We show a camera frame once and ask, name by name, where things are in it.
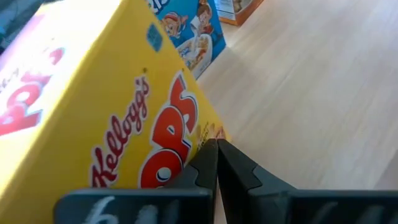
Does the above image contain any blue Rice Krispies cereal box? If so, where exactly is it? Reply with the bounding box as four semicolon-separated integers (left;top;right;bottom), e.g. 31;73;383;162
145;0;228;80

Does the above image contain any yellow Corn Pops cereal box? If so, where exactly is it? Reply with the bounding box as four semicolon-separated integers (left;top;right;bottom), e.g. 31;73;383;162
0;0;231;224

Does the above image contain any orange Mini-Wheats cereal box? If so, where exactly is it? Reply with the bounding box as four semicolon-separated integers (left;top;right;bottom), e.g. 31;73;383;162
214;0;266;27

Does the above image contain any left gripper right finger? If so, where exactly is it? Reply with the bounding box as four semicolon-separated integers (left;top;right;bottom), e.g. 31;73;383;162
217;138;398;224

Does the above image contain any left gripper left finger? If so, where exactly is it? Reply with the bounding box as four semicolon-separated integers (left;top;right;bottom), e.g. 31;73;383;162
53;138;219;224

